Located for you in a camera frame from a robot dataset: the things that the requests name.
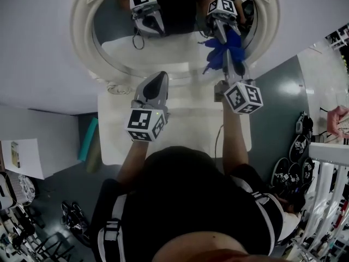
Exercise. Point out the person's black t-shirt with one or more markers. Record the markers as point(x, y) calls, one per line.
point(188, 201)

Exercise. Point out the white device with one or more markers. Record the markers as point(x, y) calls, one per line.
point(6, 190)

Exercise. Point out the blue cloth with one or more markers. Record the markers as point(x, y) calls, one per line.
point(218, 59)

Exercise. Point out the white railing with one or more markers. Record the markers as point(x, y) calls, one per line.
point(324, 173)

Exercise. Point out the round patterned cushion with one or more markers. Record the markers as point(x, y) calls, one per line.
point(26, 187)

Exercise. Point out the oval white-framed mirror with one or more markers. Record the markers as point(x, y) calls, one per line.
point(169, 50)

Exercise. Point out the pink bag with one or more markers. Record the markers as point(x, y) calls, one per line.
point(336, 121)

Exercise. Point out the grey spare gripper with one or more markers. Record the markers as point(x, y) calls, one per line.
point(304, 123)

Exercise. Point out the person's right forearm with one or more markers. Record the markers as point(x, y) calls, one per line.
point(234, 140)

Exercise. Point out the person's left forearm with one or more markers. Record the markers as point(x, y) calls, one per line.
point(133, 160)

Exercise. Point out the white carved dressing table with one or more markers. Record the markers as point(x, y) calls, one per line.
point(191, 124)

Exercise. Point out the teal rolled mat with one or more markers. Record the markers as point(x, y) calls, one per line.
point(88, 138)

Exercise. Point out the person's face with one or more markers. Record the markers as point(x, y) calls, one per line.
point(204, 248)

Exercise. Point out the white cardboard box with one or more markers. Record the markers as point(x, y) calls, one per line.
point(30, 157)

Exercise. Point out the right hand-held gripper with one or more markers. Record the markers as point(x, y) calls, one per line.
point(242, 97)

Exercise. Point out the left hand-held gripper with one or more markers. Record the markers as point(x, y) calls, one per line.
point(144, 124)

